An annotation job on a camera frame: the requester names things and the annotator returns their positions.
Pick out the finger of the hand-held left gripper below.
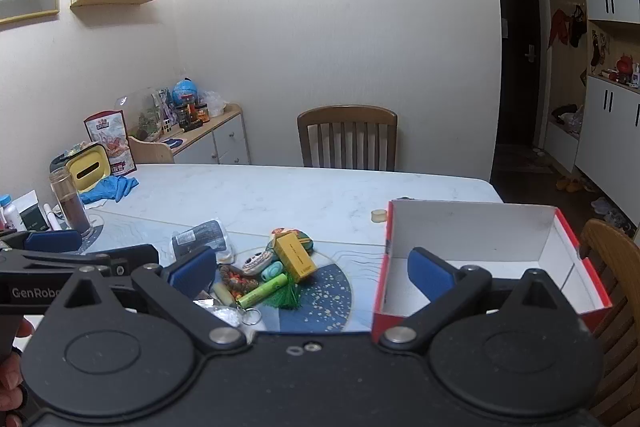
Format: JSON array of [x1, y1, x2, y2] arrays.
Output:
[[0, 229, 84, 254], [75, 244, 160, 279]]

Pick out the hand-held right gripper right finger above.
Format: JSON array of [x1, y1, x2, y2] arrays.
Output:
[[378, 247, 582, 351]]

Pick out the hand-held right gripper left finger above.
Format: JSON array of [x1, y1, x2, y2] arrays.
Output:
[[47, 246, 248, 351]]

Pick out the woven brown bracelet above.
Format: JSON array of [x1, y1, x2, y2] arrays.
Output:
[[218, 264, 259, 301]]

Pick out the silver foil packet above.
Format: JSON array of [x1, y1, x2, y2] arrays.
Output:
[[194, 299, 247, 329]]

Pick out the white panda keychain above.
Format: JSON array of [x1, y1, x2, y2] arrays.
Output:
[[240, 249, 274, 276]]

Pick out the green tube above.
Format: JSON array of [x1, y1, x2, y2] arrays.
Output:
[[235, 273, 289, 309]]

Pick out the white and red cardboard box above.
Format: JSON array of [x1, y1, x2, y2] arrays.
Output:
[[372, 199, 614, 334]]

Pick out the green tassel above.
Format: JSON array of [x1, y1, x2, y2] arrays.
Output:
[[259, 283, 302, 311]]

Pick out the yellow small box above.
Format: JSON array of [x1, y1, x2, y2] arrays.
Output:
[[272, 232, 317, 284]]

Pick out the painted green figurine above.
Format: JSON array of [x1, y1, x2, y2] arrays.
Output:
[[271, 227, 314, 254]]

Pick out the person's left hand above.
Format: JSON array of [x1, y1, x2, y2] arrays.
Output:
[[0, 321, 37, 408]]

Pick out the dark green box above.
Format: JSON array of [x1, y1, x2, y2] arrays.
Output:
[[17, 202, 51, 233]]

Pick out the glass bottle with dark liquid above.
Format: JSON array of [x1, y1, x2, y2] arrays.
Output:
[[48, 166, 94, 239]]

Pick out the white bottle with blue cap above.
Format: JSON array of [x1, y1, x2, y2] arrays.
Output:
[[0, 194, 26, 233]]

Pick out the blue glove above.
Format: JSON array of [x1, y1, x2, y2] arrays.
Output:
[[80, 175, 140, 206]]

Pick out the yellow tissue box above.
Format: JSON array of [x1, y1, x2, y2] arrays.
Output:
[[64, 144, 112, 194]]

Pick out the light wooden chair back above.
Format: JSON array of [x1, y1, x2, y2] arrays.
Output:
[[128, 135, 176, 166]]

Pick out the red snack bag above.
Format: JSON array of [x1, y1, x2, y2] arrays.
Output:
[[83, 109, 138, 176]]

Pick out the white sideboard cabinet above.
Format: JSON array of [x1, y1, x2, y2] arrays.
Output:
[[127, 103, 251, 166]]

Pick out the clear plant terrarium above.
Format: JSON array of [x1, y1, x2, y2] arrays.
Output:
[[134, 89, 169, 141]]

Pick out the grey doormat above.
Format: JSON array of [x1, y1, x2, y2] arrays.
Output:
[[504, 151, 557, 176]]

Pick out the dark wooden slatted chair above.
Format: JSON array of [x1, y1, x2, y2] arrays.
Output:
[[297, 105, 399, 172]]

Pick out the yellow slippers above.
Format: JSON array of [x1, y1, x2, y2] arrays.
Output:
[[556, 176, 587, 194]]

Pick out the white plastic bag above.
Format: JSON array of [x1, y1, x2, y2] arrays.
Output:
[[199, 90, 229, 118]]

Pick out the blue globe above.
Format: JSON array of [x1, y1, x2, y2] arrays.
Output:
[[172, 78, 201, 108]]

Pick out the low white shoe cabinet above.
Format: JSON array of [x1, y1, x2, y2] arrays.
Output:
[[542, 119, 584, 174]]

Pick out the light brown wooden chair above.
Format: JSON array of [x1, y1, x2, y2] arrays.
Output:
[[579, 219, 640, 427]]

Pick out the white shoes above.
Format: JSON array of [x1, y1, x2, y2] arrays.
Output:
[[591, 196, 637, 234]]

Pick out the lower white cabinet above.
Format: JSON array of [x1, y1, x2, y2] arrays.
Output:
[[572, 74, 640, 222]]

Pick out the dark entrance door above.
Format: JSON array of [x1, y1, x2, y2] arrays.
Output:
[[494, 0, 545, 148]]

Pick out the red hanging bag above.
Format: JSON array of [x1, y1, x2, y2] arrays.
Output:
[[548, 8, 571, 48]]

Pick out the black hanging bag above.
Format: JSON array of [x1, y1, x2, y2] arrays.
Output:
[[569, 4, 589, 48]]

